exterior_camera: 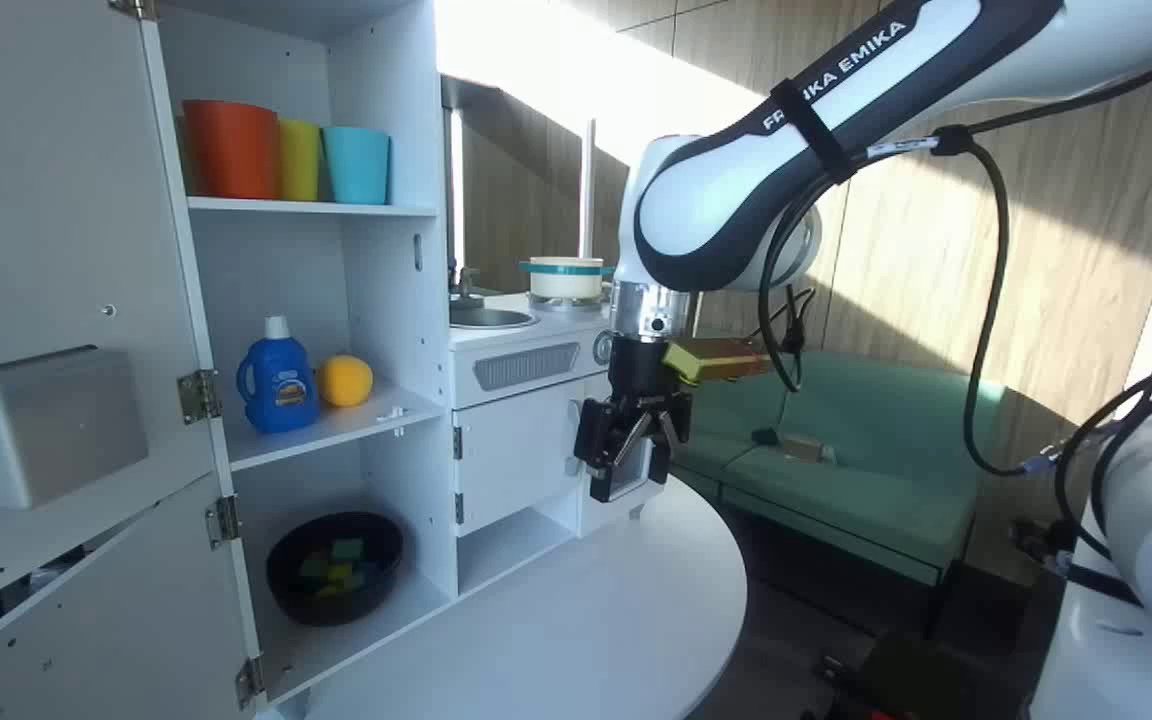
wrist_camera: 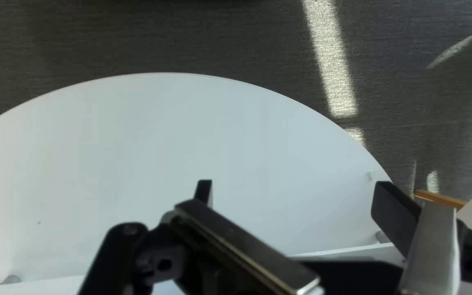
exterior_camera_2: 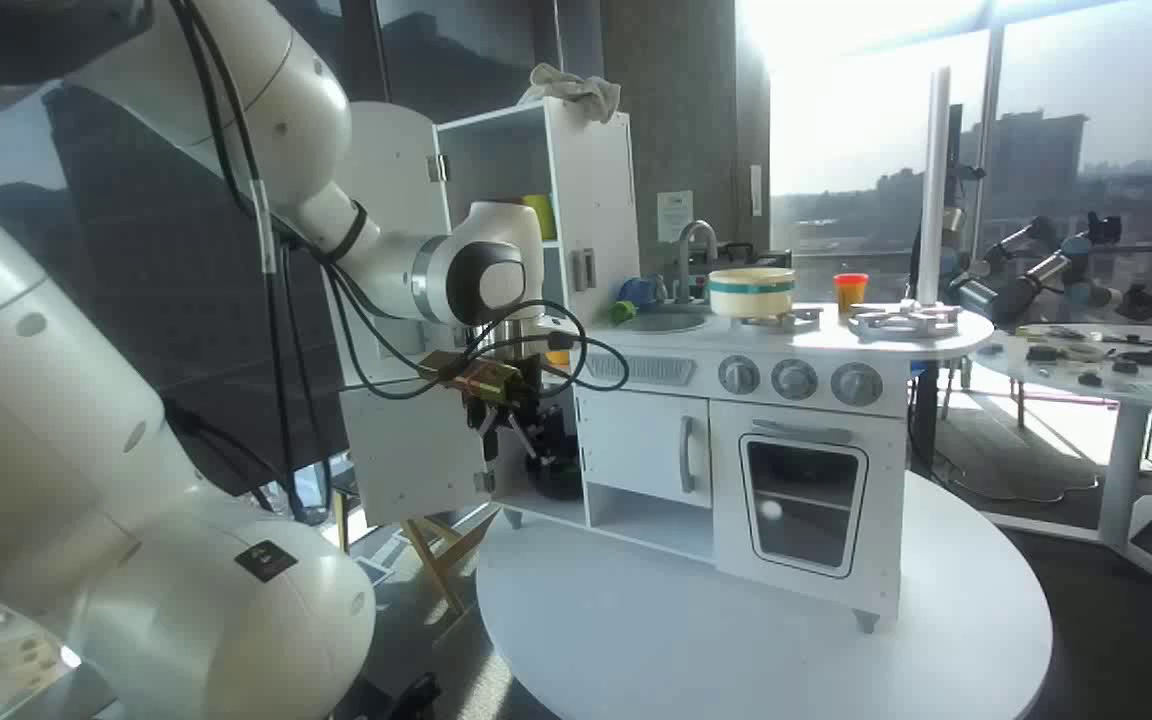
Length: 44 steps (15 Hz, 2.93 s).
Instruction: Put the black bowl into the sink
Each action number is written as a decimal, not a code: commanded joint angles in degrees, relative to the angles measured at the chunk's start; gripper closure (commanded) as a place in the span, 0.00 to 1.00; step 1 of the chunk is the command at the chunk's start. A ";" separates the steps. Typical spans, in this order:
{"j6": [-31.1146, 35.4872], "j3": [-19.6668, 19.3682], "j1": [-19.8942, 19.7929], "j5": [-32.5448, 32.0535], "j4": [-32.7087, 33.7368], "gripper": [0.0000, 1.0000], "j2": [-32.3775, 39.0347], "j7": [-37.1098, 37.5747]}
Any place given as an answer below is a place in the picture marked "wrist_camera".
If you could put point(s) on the white toy kitchen set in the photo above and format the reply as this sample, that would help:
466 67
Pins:
440 257

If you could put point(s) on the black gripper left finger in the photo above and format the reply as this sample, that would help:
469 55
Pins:
194 252

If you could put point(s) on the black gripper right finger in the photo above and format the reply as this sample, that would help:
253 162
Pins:
396 214

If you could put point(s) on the round white table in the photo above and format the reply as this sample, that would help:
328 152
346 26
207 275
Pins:
81 160

